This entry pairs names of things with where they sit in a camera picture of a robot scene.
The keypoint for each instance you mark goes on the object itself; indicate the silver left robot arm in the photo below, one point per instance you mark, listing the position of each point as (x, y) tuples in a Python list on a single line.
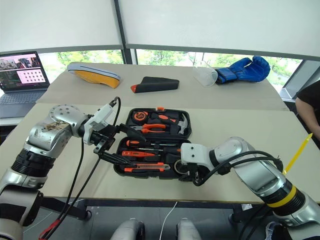
[(47, 135)]

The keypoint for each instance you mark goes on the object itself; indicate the clear plastic cup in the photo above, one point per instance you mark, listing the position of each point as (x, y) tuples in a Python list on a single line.
[(206, 75)]

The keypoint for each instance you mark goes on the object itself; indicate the white roller blind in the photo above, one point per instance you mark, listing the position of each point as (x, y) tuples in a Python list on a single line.
[(220, 25), (60, 25)]

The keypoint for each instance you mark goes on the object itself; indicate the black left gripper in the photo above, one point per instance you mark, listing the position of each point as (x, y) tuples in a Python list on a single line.
[(105, 138)]

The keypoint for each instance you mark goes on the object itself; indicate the white sneaker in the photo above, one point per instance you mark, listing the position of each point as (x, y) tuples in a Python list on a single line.
[(273, 231)]

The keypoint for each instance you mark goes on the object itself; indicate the grey window side frame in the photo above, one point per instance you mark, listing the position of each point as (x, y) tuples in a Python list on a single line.
[(298, 77)]

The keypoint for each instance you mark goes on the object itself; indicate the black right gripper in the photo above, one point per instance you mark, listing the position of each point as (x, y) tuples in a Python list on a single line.
[(198, 172)]

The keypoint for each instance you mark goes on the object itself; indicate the black folded pouch orange corner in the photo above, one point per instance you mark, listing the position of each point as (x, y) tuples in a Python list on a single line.
[(157, 85)]

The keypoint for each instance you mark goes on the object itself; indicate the orange black tape measure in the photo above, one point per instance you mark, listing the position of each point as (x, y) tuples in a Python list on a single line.
[(139, 116)]

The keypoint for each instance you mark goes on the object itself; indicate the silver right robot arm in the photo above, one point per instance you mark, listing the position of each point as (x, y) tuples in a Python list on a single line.
[(262, 172)]

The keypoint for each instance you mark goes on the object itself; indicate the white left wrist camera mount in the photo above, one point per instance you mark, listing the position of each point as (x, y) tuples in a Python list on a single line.
[(98, 118)]

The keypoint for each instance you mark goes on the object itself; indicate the person in black shirt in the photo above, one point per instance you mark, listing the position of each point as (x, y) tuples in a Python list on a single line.
[(311, 105)]

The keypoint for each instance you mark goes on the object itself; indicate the grey laptop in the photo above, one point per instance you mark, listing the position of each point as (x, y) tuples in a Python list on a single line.
[(22, 100)]

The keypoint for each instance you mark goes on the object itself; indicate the orange black utility knife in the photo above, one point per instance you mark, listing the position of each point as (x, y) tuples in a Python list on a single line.
[(147, 167)]

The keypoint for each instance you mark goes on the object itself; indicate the black tool case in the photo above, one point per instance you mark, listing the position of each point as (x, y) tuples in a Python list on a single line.
[(160, 140)]

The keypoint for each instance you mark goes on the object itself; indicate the blue boxing glove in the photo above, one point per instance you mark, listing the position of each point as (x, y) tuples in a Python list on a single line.
[(247, 71)]

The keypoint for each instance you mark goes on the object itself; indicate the yellow zip tie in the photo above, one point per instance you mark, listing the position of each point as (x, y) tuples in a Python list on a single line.
[(298, 152)]

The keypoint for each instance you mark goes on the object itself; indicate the black table leg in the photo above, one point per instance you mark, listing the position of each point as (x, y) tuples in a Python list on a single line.
[(246, 215), (77, 211)]

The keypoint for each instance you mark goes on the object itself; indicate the orange voltage tester pen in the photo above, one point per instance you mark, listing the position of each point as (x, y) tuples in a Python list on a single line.
[(137, 153)]

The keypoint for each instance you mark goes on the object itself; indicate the grey window pillar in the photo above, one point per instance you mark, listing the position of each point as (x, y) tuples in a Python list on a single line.
[(126, 37)]

